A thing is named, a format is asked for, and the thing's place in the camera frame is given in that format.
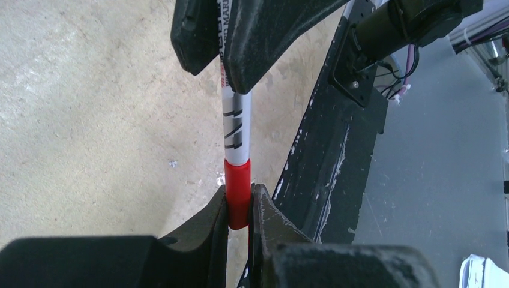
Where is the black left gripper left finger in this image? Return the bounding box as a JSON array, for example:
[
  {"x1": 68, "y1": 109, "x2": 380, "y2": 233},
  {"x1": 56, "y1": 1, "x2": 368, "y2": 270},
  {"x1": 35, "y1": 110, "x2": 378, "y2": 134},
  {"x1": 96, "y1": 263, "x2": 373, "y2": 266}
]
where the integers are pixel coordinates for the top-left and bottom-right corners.
[{"x1": 1, "y1": 187, "x2": 228, "y2": 287}]

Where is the red marker cap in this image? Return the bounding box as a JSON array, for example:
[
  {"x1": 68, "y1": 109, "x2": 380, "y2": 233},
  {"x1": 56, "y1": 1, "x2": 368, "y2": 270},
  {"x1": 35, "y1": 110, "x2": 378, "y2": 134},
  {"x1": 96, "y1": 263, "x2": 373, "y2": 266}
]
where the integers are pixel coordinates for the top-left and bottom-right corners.
[{"x1": 224, "y1": 160, "x2": 251, "y2": 230}]

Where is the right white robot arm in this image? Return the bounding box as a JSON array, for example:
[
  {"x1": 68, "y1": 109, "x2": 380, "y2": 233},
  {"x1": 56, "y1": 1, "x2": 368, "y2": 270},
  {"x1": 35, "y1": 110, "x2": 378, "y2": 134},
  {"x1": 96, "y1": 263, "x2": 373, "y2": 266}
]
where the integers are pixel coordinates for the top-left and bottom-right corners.
[{"x1": 170, "y1": 1, "x2": 483, "y2": 116}]

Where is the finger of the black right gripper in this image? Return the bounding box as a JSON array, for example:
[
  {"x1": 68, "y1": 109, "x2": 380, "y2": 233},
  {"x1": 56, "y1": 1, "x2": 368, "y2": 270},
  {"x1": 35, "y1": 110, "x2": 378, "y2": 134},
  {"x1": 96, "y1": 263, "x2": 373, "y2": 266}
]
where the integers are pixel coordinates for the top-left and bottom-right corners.
[
  {"x1": 170, "y1": 0, "x2": 219, "y2": 76},
  {"x1": 223, "y1": 0, "x2": 346, "y2": 94}
]

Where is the red whiteboard marker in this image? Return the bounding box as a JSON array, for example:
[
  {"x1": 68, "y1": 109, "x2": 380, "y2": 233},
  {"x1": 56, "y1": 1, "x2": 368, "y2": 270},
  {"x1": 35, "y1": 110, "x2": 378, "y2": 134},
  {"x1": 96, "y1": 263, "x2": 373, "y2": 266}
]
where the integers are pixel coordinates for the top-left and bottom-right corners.
[{"x1": 216, "y1": 1, "x2": 252, "y2": 166}]

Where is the aluminium table frame rail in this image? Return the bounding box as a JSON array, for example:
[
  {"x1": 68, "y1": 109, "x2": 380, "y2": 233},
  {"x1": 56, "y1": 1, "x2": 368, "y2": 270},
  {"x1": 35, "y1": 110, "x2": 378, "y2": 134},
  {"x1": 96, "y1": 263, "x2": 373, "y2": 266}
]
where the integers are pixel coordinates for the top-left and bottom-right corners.
[{"x1": 448, "y1": 2, "x2": 508, "y2": 97}]

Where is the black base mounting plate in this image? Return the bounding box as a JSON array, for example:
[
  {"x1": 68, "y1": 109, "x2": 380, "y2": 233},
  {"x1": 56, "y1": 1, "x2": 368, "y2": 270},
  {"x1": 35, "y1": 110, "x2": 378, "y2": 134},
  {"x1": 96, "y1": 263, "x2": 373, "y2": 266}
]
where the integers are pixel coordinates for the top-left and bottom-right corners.
[{"x1": 238, "y1": 1, "x2": 388, "y2": 287}]

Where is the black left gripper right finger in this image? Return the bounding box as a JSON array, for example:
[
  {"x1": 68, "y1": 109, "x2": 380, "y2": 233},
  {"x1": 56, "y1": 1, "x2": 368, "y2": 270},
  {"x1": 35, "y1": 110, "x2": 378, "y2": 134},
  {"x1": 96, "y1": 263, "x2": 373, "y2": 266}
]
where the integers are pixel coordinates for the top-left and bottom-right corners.
[{"x1": 248, "y1": 184, "x2": 440, "y2": 287}]

